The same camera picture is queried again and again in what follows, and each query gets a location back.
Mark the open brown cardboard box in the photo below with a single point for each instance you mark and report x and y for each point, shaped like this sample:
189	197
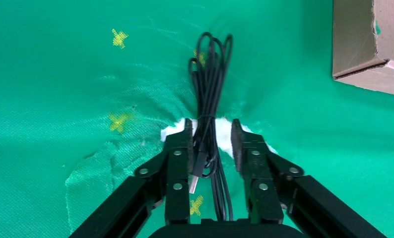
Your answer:
351	39

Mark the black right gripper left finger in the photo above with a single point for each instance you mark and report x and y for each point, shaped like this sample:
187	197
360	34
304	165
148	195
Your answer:
179	164

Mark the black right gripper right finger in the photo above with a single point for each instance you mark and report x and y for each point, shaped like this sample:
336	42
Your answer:
256	170

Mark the green table cloth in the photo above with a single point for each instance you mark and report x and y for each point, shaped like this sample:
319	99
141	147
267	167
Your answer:
52	82

